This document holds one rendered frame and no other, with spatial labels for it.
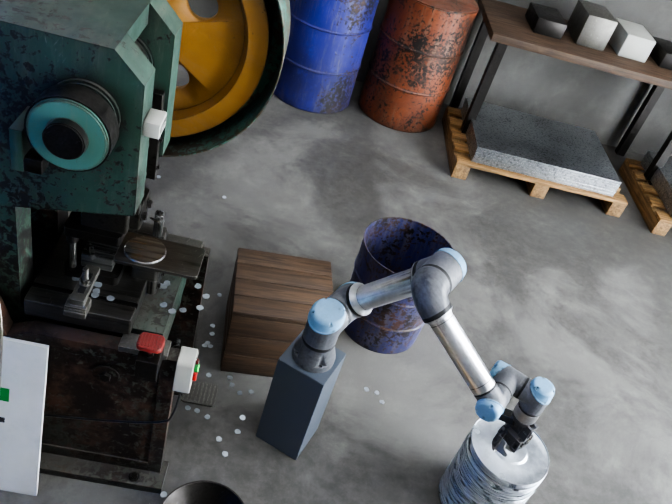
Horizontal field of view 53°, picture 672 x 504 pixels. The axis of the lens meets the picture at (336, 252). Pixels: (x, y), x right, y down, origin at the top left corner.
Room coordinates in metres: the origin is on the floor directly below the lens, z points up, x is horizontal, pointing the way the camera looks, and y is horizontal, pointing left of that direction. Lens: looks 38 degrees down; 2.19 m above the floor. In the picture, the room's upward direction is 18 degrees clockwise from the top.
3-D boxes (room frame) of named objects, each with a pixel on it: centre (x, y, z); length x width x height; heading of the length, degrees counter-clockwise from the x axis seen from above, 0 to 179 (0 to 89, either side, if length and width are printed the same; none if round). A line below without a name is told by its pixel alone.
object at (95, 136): (1.50, 0.68, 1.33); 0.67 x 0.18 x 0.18; 9
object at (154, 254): (1.53, 0.50, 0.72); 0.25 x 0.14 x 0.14; 99
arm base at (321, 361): (1.63, -0.04, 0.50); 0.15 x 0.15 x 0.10
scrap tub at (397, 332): (2.38, -0.30, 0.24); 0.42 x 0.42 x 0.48
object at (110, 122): (1.25, 0.66, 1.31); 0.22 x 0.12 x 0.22; 99
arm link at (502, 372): (1.52, -0.62, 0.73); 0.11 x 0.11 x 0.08; 68
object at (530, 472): (1.60, -0.80, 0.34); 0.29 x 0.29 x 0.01
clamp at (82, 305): (1.33, 0.65, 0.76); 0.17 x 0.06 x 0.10; 9
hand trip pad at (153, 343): (1.21, 0.40, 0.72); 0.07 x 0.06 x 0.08; 99
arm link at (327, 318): (1.64, -0.04, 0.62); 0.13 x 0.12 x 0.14; 158
